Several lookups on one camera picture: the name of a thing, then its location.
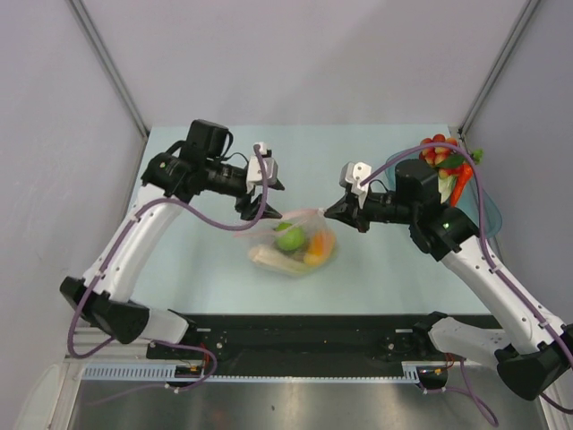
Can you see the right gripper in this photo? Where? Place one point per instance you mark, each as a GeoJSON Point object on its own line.
{"type": "Point", "coordinates": [348, 210]}

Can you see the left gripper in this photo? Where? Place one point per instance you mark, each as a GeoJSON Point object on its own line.
{"type": "Point", "coordinates": [243, 203]}

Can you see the yellow toy mango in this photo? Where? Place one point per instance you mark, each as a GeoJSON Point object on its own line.
{"type": "Point", "coordinates": [320, 248]}

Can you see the green round fruit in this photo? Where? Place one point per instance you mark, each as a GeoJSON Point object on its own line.
{"type": "Point", "coordinates": [292, 240]}

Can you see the clear zip top bag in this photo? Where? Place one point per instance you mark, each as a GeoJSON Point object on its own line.
{"type": "Point", "coordinates": [311, 220]}

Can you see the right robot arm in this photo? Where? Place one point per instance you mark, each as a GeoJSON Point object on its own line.
{"type": "Point", "coordinates": [532, 348]}

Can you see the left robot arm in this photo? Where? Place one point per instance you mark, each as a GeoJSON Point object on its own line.
{"type": "Point", "coordinates": [102, 296]}

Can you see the teal plastic food tray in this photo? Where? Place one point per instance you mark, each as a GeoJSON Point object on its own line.
{"type": "Point", "coordinates": [468, 204]}

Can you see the white green cabbage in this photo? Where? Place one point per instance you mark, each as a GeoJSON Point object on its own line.
{"type": "Point", "coordinates": [446, 187]}

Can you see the red strawberry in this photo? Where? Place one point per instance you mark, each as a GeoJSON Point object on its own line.
{"type": "Point", "coordinates": [457, 166]}

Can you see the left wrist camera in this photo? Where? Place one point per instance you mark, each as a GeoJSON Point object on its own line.
{"type": "Point", "coordinates": [260, 166]}

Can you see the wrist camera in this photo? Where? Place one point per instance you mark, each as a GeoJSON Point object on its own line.
{"type": "Point", "coordinates": [260, 166]}
{"type": "Point", "coordinates": [352, 175]}

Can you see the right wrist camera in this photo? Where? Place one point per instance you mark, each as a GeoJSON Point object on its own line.
{"type": "Point", "coordinates": [352, 175]}

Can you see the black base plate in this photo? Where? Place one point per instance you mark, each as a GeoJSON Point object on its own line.
{"type": "Point", "coordinates": [315, 346]}

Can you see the aluminium frame rail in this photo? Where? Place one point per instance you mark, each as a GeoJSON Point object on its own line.
{"type": "Point", "coordinates": [85, 339]}

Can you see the right corner aluminium post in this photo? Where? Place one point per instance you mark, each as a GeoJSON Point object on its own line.
{"type": "Point", "coordinates": [508, 47]}

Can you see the corner aluminium post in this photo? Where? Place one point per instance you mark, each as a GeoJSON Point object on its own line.
{"type": "Point", "coordinates": [508, 47]}
{"type": "Point", "coordinates": [99, 48]}

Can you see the left corner aluminium post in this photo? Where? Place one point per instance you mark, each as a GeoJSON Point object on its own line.
{"type": "Point", "coordinates": [99, 48]}

